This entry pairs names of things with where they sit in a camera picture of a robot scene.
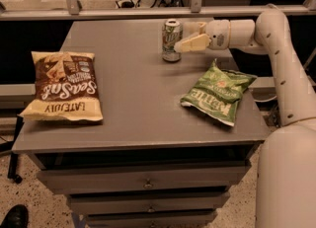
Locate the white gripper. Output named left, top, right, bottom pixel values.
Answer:
left=174, top=20, right=230, bottom=52

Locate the green 7up soda can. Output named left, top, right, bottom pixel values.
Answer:
left=162, top=19, right=183, bottom=62

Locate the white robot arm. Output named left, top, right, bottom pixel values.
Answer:
left=175, top=8, right=316, bottom=228

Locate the green kettle chips bag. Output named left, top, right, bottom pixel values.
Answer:
left=180, top=60, right=257, bottom=126

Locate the brown sea salt chips bag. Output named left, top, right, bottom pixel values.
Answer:
left=21, top=51, right=103, bottom=121

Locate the black chair leg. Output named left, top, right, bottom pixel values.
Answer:
left=7, top=116, right=23, bottom=184

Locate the black leather shoe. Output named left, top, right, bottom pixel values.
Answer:
left=0, top=204, right=29, bottom=228

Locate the white cable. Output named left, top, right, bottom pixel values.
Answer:
left=253, top=93, right=279, bottom=104

